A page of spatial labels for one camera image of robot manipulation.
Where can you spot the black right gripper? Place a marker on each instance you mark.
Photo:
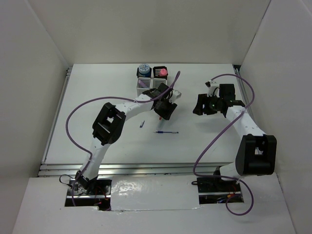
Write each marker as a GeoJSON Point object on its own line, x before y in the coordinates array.
{"type": "Point", "coordinates": [203, 99]}

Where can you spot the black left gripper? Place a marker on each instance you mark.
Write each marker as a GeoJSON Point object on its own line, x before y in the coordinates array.
{"type": "Point", "coordinates": [166, 114]}

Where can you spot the blue pen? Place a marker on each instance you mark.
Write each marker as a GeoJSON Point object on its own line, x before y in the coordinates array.
{"type": "Point", "coordinates": [166, 132]}

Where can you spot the pink capped bottle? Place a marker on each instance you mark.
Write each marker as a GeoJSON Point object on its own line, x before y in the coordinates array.
{"type": "Point", "coordinates": [163, 73]}

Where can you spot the blue glue jar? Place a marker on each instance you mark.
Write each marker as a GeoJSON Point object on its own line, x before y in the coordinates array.
{"type": "Point", "coordinates": [144, 67]}

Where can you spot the green highlighter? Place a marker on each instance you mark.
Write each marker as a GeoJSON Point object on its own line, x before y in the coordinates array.
{"type": "Point", "coordinates": [160, 125]}

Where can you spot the purple highlighter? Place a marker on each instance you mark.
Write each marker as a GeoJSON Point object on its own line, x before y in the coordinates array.
{"type": "Point", "coordinates": [142, 84]}

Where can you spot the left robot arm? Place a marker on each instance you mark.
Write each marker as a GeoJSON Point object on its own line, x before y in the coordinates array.
{"type": "Point", "coordinates": [109, 123]}

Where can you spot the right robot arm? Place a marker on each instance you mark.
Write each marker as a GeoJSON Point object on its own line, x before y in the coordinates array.
{"type": "Point", "coordinates": [257, 150]}

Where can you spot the white right slotted container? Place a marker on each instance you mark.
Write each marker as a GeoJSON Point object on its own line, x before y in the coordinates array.
{"type": "Point", "coordinates": [156, 82]}

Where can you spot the white slotted container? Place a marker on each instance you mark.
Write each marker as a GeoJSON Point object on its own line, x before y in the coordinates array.
{"type": "Point", "coordinates": [147, 81]}
{"type": "Point", "coordinates": [156, 82]}

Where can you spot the white left slotted container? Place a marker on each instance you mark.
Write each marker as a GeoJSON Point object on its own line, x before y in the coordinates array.
{"type": "Point", "coordinates": [147, 81]}

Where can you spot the black right slotted container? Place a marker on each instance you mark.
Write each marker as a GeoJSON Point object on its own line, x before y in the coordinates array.
{"type": "Point", "coordinates": [156, 70]}

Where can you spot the black slotted container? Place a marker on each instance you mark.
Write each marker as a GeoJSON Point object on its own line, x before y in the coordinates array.
{"type": "Point", "coordinates": [145, 74]}
{"type": "Point", "coordinates": [156, 70]}

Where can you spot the black left slotted container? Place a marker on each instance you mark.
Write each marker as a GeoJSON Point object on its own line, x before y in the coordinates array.
{"type": "Point", "coordinates": [145, 74]}

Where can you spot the white foil front panel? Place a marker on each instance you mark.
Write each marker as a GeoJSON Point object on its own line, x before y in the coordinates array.
{"type": "Point", "coordinates": [154, 193]}

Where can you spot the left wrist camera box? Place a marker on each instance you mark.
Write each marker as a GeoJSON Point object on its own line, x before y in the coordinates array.
{"type": "Point", "coordinates": [175, 95]}

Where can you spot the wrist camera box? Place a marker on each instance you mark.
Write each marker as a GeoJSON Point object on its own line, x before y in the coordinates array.
{"type": "Point", "coordinates": [213, 88]}
{"type": "Point", "coordinates": [175, 95]}

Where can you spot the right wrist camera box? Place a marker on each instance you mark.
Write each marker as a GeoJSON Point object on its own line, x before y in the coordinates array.
{"type": "Point", "coordinates": [213, 88]}

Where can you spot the aluminium front rail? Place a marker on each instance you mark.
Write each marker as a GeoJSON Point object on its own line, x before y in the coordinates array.
{"type": "Point", "coordinates": [105, 170]}

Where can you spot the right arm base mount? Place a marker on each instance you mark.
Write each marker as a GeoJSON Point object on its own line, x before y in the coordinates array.
{"type": "Point", "coordinates": [212, 190]}

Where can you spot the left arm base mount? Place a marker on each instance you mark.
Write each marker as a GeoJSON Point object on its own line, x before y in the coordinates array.
{"type": "Point", "coordinates": [98, 195]}

